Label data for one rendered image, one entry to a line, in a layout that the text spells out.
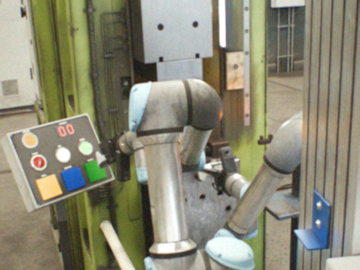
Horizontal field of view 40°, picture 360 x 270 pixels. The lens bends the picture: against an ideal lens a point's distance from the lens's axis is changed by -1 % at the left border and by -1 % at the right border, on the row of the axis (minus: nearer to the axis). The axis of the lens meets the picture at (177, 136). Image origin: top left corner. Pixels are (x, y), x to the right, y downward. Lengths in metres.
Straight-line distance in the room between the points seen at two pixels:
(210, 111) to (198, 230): 1.11
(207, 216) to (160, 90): 1.14
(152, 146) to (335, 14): 0.54
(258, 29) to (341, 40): 1.53
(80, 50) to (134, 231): 0.88
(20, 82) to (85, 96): 5.22
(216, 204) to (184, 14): 0.84
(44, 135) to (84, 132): 0.17
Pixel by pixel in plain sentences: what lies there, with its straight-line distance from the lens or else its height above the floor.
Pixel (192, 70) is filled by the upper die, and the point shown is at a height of 1.32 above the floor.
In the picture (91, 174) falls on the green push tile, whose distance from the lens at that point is 1.86.
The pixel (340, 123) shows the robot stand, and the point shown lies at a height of 1.43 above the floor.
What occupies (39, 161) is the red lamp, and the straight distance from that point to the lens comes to 1.79.
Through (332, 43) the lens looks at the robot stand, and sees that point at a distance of 0.87.
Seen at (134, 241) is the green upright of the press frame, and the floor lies 0.51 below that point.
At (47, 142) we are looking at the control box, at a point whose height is 1.14.
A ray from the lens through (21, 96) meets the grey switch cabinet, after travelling 7.33.
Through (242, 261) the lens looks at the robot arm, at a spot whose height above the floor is 1.03.
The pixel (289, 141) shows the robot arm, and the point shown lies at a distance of 1.39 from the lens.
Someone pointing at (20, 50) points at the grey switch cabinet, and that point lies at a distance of 7.24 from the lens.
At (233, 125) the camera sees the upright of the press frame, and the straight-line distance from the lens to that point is 2.36.
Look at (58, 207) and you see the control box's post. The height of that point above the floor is 0.86.
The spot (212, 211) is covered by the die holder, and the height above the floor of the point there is 0.68.
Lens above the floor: 1.67
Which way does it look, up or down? 17 degrees down
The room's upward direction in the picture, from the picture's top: 3 degrees counter-clockwise
